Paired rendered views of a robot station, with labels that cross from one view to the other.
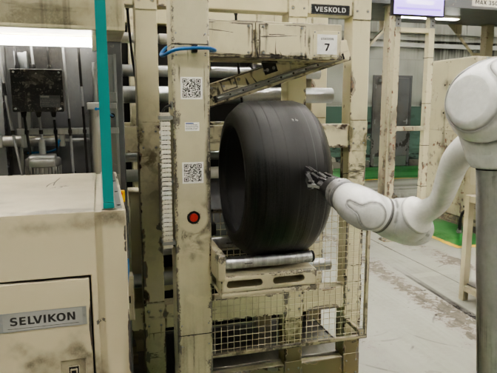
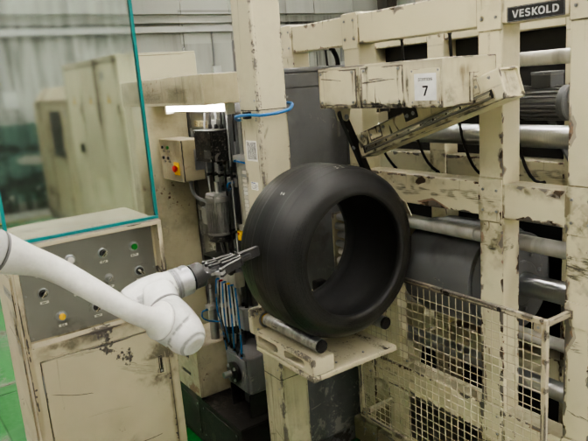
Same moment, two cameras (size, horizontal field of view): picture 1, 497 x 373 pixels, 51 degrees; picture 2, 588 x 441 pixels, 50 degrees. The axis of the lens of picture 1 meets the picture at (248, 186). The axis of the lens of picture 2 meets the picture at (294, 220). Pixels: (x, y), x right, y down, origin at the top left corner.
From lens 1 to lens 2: 2.38 m
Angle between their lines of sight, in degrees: 71
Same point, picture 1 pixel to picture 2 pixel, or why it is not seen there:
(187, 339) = (268, 375)
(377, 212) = not seen: hidden behind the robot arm
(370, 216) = not seen: hidden behind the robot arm
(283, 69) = (423, 115)
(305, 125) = (283, 201)
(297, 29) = (394, 70)
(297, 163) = (257, 241)
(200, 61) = (254, 126)
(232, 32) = (340, 81)
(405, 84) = not seen: outside the picture
